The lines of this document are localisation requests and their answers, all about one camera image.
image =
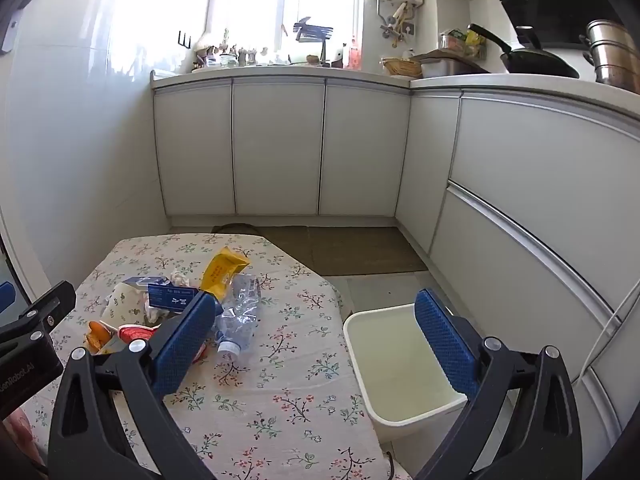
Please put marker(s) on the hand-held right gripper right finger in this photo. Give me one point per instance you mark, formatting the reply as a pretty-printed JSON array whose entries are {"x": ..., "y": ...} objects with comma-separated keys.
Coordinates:
[{"x": 445, "y": 345}]

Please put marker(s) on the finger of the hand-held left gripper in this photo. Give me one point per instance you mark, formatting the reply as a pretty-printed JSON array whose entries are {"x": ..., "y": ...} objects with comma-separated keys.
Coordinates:
[
  {"x": 50, "y": 305},
  {"x": 4, "y": 296}
]

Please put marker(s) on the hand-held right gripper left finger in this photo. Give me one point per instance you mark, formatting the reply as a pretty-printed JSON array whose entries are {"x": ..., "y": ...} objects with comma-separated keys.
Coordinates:
[{"x": 180, "y": 345}]

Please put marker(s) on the white plastic bin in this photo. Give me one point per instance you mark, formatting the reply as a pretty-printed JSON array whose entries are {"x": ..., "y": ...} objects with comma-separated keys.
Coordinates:
[{"x": 395, "y": 360}]

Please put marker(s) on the clear crushed plastic bottle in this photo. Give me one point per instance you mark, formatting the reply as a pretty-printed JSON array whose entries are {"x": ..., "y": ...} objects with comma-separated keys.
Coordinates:
[{"x": 240, "y": 315}]

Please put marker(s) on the yellow snack bag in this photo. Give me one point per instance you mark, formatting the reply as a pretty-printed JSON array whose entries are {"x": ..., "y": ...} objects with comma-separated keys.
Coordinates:
[{"x": 220, "y": 272}]

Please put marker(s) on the red snack wrapper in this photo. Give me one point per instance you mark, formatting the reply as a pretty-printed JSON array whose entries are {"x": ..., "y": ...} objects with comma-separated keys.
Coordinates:
[{"x": 137, "y": 331}]

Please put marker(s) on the blue cardboard box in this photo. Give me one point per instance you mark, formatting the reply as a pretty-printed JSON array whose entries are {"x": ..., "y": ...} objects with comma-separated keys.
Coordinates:
[{"x": 170, "y": 296}]

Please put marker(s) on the orange peel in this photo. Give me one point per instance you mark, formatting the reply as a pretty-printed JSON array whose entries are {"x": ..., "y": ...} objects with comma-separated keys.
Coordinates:
[{"x": 99, "y": 335}]

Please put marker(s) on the small twisted white tissue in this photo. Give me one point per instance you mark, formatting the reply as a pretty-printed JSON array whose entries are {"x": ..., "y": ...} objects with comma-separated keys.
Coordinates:
[{"x": 181, "y": 277}]

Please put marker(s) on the floral tablecloth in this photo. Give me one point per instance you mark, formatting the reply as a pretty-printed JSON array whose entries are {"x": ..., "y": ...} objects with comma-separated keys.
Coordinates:
[{"x": 280, "y": 400}]

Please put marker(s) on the brown floor mat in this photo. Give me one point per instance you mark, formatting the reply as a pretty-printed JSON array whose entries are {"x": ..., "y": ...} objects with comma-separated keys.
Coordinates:
[
  {"x": 285, "y": 247},
  {"x": 365, "y": 250}
]

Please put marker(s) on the white drawer cabinet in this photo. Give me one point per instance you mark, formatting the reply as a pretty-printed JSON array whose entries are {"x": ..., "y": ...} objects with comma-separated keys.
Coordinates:
[{"x": 525, "y": 160}]

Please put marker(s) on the white kitchen cabinet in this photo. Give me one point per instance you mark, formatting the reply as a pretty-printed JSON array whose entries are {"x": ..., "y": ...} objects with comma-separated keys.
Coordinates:
[{"x": 275, "y": 150}]

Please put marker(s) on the steel tray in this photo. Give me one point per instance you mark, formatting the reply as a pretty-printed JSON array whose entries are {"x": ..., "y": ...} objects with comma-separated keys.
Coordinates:
[{"x": 450, "y": 67}]

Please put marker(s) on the wicker basket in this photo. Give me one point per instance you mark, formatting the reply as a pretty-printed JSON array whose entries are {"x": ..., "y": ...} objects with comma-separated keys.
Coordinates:
[{"x": 402, "y": 66}]

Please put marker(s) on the row of small ornaments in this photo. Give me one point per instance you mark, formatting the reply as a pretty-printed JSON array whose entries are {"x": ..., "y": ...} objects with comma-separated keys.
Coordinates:
[{"x": 230, "y": 55}]

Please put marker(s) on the black wok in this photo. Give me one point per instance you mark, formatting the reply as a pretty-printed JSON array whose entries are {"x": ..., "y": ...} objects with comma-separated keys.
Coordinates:
[{"x": 535, "y": 62}]

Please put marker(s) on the red bottle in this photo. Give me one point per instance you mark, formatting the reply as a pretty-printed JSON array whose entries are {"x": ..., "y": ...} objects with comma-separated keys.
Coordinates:
[{"x": 355, "y": 52}]

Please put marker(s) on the steel stockpot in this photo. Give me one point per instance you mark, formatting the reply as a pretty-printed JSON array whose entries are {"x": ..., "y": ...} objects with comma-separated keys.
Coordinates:
[{"x": 612, "y": 55}]

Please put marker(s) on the blue plastic rack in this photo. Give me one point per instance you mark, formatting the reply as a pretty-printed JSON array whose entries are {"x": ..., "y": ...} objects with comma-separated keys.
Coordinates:
[{"x": 312, "y": 31}]

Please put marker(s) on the window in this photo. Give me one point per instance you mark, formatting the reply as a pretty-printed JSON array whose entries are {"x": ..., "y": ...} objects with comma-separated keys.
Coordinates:
[{"x": 250, "y": 0}]

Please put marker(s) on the black range hood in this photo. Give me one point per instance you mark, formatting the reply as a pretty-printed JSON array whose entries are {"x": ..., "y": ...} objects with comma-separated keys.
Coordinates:
[{"x": 550, "y": 0}]

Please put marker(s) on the black wall hooks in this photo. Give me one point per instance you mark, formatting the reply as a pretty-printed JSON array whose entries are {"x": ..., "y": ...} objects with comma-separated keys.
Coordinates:
[{"x": 184, "y": 39}]

